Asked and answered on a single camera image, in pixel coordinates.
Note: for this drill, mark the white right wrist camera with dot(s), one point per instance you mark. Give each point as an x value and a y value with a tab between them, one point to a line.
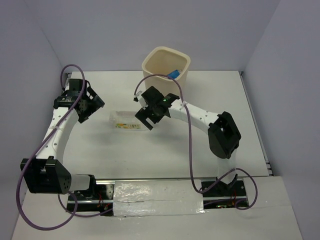
139	99

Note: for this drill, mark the aluminium table edge rail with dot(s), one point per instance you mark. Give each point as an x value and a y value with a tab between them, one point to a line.
263	149

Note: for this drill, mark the square clear juice bottle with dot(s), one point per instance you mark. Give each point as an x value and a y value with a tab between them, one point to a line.
124	120

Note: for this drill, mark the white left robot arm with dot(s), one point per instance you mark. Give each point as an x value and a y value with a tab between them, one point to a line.
46	173

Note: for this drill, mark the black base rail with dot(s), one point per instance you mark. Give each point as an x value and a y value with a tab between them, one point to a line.
218	197

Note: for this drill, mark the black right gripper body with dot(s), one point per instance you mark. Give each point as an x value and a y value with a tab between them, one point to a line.
152	113

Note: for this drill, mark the white foil cover sheet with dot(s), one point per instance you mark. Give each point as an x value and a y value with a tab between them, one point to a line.
156	198

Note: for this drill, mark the blue cap clear bottle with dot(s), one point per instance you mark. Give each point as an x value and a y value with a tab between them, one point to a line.
175	74

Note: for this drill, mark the beige plastic bin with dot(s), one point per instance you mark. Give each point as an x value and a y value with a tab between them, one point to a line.
159	63

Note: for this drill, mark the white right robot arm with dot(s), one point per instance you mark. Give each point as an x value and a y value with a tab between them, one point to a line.
222	132

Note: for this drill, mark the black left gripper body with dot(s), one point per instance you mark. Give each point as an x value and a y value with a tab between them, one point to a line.
85	113

